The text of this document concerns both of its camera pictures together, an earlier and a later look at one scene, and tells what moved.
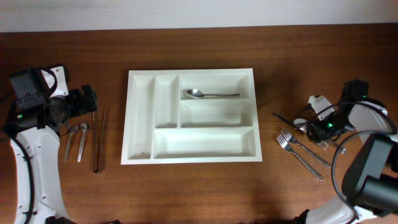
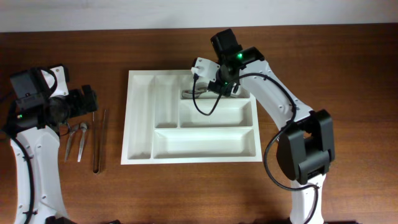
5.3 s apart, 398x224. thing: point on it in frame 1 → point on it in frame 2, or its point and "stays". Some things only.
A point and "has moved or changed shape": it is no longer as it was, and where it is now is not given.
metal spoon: x=301 y=124 has moved or changed shape
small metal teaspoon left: x=74 y=129 stays
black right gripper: x=318 y=131 → x=217 y=84
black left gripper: x=81 y=106 stays
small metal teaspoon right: x=83 y=127 stays
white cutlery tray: x=163 y=126 stays
